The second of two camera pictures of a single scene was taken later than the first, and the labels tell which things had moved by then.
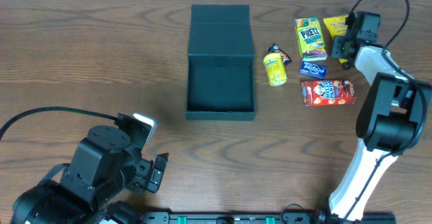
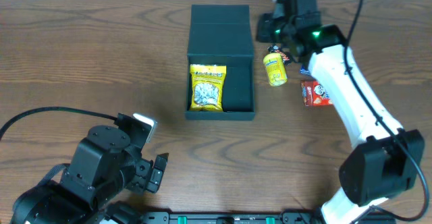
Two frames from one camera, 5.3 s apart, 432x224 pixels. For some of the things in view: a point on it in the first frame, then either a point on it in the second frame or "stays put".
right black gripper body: x=339 y=48 → x=266 y=28
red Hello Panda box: x=329 y=92 stays put
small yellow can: x=276 y=70 stays put
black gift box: x=221 y=63 stays put
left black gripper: x=148 y=174 stays put
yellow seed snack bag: x=337 y=26 → x=206 y=87
